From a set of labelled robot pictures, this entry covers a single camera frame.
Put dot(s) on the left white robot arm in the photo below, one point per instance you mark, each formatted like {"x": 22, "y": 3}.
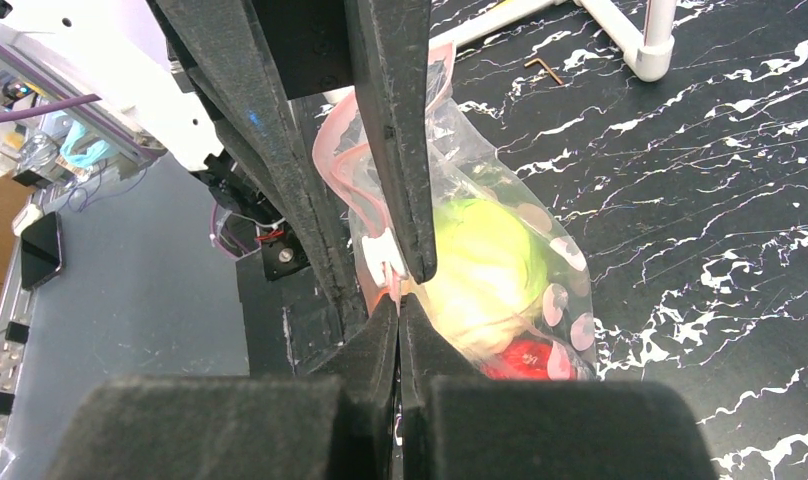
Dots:
{"x": 120, "y": 73}

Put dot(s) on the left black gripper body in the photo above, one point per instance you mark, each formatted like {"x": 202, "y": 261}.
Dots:
{"x": 309, "y": 42}

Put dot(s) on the clear zip top bag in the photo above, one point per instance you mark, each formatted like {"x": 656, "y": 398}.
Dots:
{"x": 463, "y": 165}

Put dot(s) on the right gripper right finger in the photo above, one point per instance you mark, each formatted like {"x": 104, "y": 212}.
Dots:
{"x": 458, "y": 424}

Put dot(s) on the aluminium frame rail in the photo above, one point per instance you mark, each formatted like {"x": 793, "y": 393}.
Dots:
{"x": 6, "y": 344}

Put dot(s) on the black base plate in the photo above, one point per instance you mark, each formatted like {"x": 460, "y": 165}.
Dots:
{"x": 291, "y": 328}

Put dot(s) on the black smartphone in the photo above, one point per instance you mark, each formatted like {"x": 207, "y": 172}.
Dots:
{"x": 41, "y": 251}

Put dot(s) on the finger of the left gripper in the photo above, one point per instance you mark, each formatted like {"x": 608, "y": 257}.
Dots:
{"x": 389, "y": 46}
{"x": 225, "y": 52}

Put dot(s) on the red tomato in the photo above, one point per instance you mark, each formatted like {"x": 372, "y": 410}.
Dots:
{"x": 522, "y": 359}

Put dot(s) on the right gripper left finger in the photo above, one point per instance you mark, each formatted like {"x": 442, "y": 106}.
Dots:
{"x": 334, "y": 423}

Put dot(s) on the green cabbage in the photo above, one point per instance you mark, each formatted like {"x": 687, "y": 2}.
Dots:
{"x": 490, "y": 277}

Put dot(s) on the brass hex key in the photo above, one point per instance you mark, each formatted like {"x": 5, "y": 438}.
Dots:
{"x": 538, "y": 62}

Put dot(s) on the white pvc pipe frame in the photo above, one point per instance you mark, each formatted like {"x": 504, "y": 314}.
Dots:
{"x": 647, "y": 51}

